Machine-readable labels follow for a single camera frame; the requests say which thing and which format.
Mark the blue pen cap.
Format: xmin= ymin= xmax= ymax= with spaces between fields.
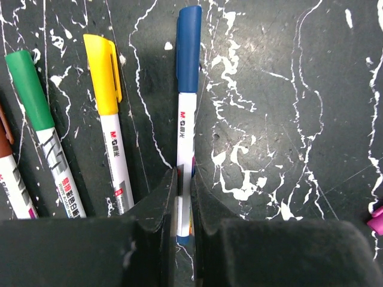
xmin=176 ymin=5 xmax=202 ymax=93

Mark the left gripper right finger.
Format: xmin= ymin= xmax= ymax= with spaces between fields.
xmin=191 ymin=176 xmax=382 ymax=286

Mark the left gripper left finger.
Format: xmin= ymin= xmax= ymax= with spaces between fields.
xmin=1 ymin=169 xmax=177 ymax=286

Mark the pink pen cap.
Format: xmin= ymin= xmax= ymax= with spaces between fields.
xmin=367 ymin=206 xmax=383 ymax=236

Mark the brown pen cap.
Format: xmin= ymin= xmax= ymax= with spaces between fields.
xmin=0 ymin=106 xmax=14 ymax=158

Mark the blue marker pen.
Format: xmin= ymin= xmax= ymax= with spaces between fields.
xmin=175 ymin=5 xmax=203 ymax=246

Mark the yellow pen cap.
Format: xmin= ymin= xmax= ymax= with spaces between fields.
xmin=83 ymin=33 xmax=122 ymax=115

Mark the green marker pen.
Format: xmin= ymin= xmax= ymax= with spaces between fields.
xmin=4 ymin=50 xmax=87 ymax=219

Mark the green pen cap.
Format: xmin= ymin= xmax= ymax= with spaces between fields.
xmin=5 ymin=50 xmax=54 ymax=131

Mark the yellow marker pen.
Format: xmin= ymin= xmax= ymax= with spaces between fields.
xmin=83 ymin=33 xmax=135 ymax=215

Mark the red marker pen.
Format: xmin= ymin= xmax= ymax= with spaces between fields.
xmin=1 ymin=154 xmax=38 ymax=219

